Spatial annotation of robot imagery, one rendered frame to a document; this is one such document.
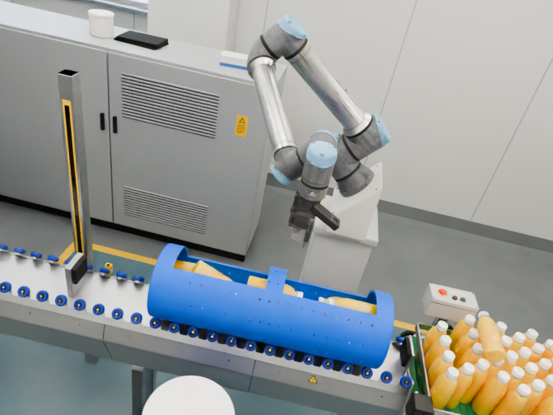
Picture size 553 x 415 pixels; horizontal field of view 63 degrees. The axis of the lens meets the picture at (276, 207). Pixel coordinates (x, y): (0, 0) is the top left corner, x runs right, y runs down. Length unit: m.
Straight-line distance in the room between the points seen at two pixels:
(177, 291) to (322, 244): 0.90
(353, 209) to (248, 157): 1.14
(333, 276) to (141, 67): 1.75
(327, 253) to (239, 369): 0.78
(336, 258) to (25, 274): 1.41
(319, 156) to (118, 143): 2.21
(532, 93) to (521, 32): 0.51
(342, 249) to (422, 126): 2.19
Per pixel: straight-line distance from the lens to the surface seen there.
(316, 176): 1.35
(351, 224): 2.14
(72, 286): 1.94
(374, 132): 2.05
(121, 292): 1.99
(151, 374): 2.36
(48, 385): 2.90
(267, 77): 1.76
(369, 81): 4.08
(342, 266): 2.34
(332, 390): 1.87
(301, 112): 4.20
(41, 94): 3.50
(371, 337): 1.66
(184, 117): 3.04
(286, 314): 1.61
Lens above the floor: 2.34
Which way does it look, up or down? 33 degrees down
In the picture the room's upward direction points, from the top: 12 degrees clockwise
